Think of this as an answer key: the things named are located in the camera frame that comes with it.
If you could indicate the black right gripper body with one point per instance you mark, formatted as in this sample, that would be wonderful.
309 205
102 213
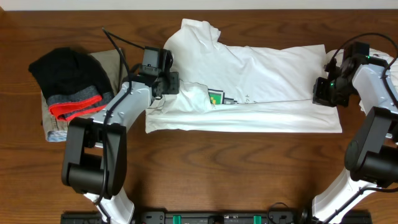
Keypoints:
335 93

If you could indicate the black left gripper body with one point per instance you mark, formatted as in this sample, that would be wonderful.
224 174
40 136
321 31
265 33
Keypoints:
168 85

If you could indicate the white printed t-shirt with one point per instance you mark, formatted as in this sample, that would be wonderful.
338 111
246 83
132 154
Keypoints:
241 89

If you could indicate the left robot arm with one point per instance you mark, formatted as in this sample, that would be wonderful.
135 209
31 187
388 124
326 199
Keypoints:
95 160

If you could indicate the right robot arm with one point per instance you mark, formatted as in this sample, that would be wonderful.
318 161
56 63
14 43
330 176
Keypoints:
370 165

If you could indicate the crumpled white garment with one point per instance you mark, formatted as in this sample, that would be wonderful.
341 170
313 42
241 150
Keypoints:
382 56

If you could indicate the black garment with red trim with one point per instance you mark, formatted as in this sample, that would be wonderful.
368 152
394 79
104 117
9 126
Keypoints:
72 83

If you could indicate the folded khaki pants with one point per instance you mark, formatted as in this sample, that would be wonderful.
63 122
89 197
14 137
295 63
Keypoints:
56 130

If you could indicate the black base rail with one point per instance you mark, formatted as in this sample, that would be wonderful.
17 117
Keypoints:
214 217

